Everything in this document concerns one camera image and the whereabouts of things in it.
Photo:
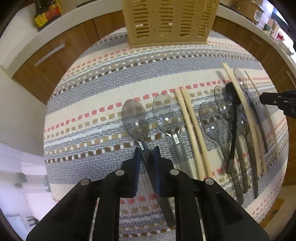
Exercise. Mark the thin beige wooden chopstick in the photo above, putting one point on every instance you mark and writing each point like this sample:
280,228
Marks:
272,135

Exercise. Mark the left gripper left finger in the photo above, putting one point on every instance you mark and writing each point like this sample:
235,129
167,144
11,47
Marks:
121,183

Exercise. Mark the black plastic spoon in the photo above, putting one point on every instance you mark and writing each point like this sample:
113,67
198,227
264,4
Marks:
232,95

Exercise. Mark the striped woven table mat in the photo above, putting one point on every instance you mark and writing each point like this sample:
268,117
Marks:
205,96

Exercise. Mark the red label sauce bottle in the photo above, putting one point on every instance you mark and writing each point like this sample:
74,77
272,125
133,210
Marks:
53,8

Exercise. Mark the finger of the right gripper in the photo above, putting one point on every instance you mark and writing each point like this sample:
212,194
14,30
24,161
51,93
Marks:
285,101

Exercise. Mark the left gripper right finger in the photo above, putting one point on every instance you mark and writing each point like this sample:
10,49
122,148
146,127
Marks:
175,183

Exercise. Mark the grey transparent plastic spoon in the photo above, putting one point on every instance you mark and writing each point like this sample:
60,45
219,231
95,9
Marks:
136,122

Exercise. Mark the wooden cabinet front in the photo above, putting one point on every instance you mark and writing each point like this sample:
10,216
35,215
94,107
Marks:
41,73

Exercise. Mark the brown rice cooker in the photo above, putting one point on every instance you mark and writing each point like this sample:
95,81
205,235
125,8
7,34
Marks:
250,10

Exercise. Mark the clear plastic spoon grey handle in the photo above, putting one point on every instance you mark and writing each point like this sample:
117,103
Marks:
167,115

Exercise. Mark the beige plastic utensil basket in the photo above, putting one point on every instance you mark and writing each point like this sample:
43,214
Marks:
166,22

